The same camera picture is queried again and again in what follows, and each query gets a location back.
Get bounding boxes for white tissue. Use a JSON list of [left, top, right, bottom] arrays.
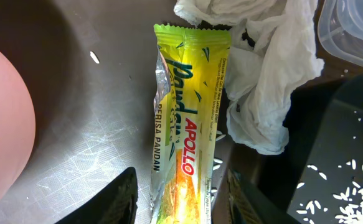
[[174, 0, 324, 155]]

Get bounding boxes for dark brown serving tray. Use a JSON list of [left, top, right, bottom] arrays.
[[0, 0, 241, 224]]

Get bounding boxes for clear plastic container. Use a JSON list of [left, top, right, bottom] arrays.
[[317, 0, 363, 67]]

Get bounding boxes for yellow green snack wrapper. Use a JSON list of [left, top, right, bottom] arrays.
[[150, 24, 231, 224]]

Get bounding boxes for black plastic tray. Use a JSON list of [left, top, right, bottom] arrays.
[[258, 74, 363, 223]]

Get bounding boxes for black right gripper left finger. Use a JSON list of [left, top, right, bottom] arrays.
[[56, 167, 138, 224]]

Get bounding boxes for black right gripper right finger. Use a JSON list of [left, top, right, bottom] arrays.
[[227, 169, 299, 224]]

